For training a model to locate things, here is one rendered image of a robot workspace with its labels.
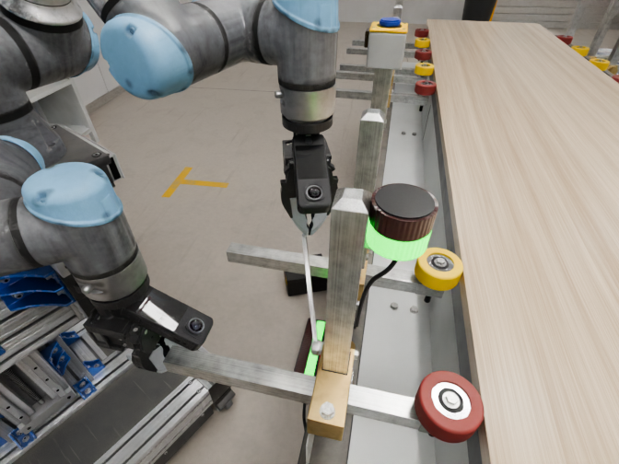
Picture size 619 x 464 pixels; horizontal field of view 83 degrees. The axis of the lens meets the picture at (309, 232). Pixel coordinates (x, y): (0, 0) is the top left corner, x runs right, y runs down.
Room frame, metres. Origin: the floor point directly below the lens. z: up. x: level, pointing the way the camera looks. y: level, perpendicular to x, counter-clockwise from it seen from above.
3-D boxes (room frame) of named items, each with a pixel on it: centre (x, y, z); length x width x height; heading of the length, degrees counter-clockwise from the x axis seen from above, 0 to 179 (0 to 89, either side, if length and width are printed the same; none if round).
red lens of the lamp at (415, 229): (0.26, -0.09, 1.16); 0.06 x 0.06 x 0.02
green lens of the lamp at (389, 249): (0.26, -0.09, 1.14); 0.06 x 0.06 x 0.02
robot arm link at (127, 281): (0.29, 0.24, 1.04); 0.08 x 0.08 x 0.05
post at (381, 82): (0.77, -0.15, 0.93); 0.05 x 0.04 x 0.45; 167
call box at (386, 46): (0.77, -0.15, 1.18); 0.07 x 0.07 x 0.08; 77
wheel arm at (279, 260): (0.49, -0.04, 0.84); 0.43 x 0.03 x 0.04; 77
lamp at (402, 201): (0.26, -0.09, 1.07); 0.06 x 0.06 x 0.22; 77
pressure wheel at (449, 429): (0.20, -0.18, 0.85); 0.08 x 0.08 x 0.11
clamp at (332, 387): (0.25, -0.04, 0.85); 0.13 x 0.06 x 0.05; 167
